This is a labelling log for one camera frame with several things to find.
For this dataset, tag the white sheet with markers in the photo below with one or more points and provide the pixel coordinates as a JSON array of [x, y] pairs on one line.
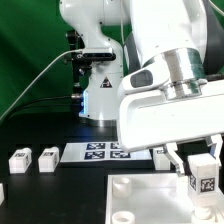
[[100, 151]]

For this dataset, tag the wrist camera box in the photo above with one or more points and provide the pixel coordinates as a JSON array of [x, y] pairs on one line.
[[145, 79]]

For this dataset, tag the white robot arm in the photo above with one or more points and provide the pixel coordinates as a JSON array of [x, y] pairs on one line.
[[123, 36]]

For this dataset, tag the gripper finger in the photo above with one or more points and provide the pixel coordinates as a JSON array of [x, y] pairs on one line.
[[215, 142], [170, 151]]

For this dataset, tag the white obstacle block left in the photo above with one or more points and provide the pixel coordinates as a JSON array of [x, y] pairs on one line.
[[1, 193]]

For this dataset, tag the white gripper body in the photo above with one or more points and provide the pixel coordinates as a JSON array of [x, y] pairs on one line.
[[148, 120]]

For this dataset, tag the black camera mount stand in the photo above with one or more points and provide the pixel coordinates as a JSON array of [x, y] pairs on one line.
[[80, 67]]

